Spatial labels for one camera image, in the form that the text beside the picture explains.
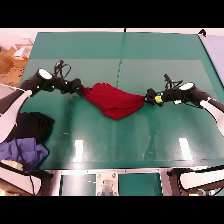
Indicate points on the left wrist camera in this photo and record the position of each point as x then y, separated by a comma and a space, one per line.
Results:
60, 68

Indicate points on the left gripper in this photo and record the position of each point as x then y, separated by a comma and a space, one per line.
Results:
71, 86

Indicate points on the red T-shirt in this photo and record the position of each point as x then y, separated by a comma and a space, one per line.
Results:
113, 100

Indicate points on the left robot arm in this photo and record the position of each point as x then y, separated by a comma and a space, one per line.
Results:
33, 83

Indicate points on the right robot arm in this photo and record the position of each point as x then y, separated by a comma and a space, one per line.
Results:
206, 101

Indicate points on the silver frame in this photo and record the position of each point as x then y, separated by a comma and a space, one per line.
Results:
106, 183

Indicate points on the black garment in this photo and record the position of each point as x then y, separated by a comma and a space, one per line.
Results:
35, 126

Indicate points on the purple garment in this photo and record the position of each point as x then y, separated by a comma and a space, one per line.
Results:
23, 151

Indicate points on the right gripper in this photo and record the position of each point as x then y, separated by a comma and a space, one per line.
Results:
153, 96

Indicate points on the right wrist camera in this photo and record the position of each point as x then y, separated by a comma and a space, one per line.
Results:
170, 82

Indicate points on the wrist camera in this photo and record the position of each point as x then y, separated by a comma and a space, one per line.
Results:
60, 68
170, 82

